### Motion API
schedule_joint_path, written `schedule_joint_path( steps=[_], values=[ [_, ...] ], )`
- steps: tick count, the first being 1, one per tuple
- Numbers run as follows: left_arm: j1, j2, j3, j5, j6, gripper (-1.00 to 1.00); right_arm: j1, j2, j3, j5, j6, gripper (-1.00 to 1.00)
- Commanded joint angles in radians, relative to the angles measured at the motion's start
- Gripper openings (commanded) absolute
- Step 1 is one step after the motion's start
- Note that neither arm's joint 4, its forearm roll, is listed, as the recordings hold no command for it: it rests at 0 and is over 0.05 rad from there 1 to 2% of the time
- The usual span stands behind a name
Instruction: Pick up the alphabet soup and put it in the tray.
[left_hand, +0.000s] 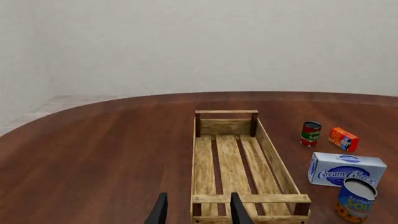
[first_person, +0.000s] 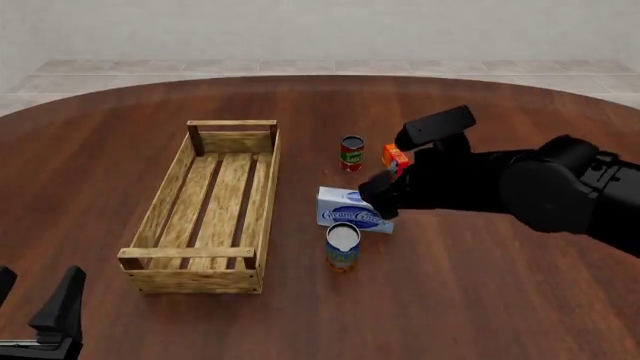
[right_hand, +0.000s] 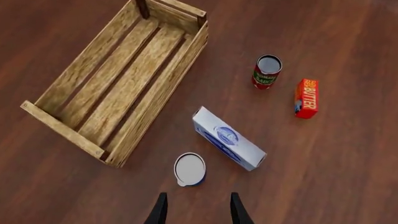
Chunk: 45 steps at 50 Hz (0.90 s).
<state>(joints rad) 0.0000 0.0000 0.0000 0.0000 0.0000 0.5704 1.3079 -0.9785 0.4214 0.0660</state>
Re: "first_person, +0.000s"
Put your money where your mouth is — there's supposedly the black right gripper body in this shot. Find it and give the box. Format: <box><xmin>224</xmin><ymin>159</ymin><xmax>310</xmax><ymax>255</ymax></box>
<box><xmin>358</xmin><ymin>169</ymin><xmax>402</xmax><ymax>221</ymax></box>

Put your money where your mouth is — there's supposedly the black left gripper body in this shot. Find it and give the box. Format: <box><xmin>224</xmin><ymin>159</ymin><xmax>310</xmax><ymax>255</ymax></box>
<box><xmin>0</xmin><ymin>332</ymin><xmax>85</xmax><ymax>360</ymax></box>

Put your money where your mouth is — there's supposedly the white blue cream cheese box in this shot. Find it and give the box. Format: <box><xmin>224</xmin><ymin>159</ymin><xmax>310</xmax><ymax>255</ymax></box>
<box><xmin>315</xmin><ymin>186</ymin><xmax>396</xmax><ymax>235</ymax></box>

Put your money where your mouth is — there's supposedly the alphabet soup tin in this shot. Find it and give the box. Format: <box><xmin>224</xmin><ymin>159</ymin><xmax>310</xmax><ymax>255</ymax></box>
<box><xmin>325</xmin><ymin>221</ymin><xmax>362</xmax><ymax>274</ymax></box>

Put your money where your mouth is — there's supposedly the red tomato sauce tin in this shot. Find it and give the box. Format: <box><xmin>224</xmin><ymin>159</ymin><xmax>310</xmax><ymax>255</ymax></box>
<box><xmin>340</xmin><ymin>135</ymin><xmax>367</xmax><ymax>173</ymax></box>

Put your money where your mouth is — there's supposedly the wooden slat tray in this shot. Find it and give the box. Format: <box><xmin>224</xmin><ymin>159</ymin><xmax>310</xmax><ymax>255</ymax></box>
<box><xmin>117</xmin><ymin>119</ymin><xmax>282</xmax><ymax>296</ymax></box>

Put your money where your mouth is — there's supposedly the black plate on stalk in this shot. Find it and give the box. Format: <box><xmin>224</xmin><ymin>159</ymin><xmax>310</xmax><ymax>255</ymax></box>
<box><xmin>394</xmin><ymin>105</ymin><xmax>477</xmax><ymax>153</ymax></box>

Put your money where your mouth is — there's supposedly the small orange food box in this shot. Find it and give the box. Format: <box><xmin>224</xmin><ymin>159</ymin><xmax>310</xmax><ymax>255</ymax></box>
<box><xmin>381</xmin><ymin>143</ymin><xmax>417</xmax><ymax>178</ymax></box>

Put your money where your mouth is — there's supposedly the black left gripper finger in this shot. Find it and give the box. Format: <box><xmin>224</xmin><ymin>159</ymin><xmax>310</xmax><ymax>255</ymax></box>
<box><xmin>27</xmin><ymin>264</ymin><xmax>88</xmax><ymax>341</ymax></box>
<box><xmin>0</xmin><ymin>265</ymin><xmax>19</xmax><ymax>303</ymax></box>

